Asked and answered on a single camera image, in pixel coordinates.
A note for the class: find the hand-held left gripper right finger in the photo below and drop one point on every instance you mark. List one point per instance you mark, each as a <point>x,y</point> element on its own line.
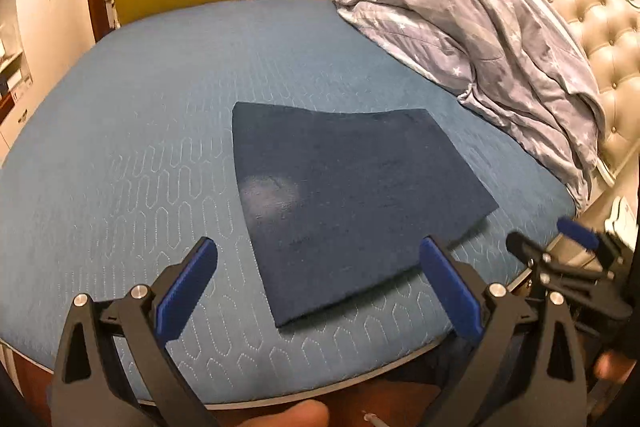
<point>450,289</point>

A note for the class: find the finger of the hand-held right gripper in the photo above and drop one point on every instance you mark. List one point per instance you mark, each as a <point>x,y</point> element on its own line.
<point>576,230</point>
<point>525,248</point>

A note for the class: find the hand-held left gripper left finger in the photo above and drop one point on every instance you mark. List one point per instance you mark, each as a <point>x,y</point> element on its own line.
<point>187,289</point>

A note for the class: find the dark blue pants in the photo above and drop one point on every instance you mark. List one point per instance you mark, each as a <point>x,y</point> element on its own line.
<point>350,197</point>

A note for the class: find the person's right hand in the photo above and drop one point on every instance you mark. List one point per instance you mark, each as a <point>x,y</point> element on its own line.
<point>612,364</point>

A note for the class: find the person's leg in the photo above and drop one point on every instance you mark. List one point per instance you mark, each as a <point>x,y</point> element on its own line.
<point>290,414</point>

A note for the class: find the blue quilted bed mattress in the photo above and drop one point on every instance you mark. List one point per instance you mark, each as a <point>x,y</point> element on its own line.
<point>150,117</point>

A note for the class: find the grey star-patterned duvet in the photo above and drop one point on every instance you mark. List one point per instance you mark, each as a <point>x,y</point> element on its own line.
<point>475,22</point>

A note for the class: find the white wall shelf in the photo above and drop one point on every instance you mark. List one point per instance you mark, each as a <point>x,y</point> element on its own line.
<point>12,77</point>

